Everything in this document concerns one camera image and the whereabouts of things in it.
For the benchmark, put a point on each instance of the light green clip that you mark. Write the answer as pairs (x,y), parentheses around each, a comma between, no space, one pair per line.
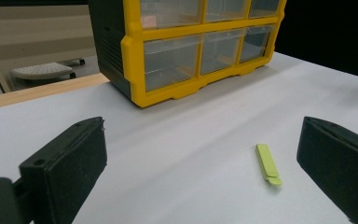
(268,164)

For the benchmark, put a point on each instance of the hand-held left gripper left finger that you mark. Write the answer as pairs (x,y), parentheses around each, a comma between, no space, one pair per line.
(65,168)

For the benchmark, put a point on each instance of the clear plastic drawer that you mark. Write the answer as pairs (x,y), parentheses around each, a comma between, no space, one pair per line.
(171,62)
(264,7)
(220,51)
(225,9)
(255,43)
(169,12)

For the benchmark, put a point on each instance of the grey chair base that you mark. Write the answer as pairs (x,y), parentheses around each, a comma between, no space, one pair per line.
(42,71)

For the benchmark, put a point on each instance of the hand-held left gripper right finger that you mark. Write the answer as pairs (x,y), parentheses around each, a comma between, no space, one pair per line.
(338,161)

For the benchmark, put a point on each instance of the yellow and black drawer cabinet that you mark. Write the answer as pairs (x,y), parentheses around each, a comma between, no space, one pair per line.
(167,46)

